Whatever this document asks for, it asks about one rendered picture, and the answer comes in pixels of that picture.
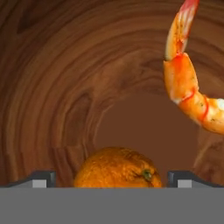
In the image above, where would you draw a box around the orange shrimp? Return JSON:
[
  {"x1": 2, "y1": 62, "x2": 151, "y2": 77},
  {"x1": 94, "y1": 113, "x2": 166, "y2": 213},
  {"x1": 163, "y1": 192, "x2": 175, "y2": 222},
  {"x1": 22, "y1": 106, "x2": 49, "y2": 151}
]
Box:
[{"x1": 163, "y1": 0, "x2": 224, "y2": 135}]

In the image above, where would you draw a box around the brown wooden bowl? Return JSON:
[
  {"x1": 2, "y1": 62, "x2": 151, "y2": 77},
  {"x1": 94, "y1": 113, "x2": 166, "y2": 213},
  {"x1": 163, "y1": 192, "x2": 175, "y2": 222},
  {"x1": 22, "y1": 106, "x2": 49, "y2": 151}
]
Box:
[{"x1": 0, "y1": 0, "x2": 224, "y2": 188}]

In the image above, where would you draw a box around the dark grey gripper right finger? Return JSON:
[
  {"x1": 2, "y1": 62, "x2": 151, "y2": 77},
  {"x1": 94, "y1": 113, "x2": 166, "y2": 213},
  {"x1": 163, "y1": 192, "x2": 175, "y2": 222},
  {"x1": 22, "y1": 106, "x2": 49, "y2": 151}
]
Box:
[{"x1": 166, "y1": 171, "x2": 223, "y2": 188}]

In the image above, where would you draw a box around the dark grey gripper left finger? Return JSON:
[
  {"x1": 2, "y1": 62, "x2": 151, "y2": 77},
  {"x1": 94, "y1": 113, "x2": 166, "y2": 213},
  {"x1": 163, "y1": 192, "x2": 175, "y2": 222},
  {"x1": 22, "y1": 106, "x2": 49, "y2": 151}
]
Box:
[{"x1": 2, "y1": 171, "x2": 57, "y2": 188}]

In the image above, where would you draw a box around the orange tangerine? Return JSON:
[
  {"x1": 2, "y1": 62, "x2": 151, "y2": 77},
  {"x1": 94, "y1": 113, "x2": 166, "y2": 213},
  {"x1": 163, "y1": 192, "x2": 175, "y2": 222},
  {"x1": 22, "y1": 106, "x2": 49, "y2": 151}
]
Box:
[{"x1": 73, "y1": 146, "x2": 163, "y2": 188}]

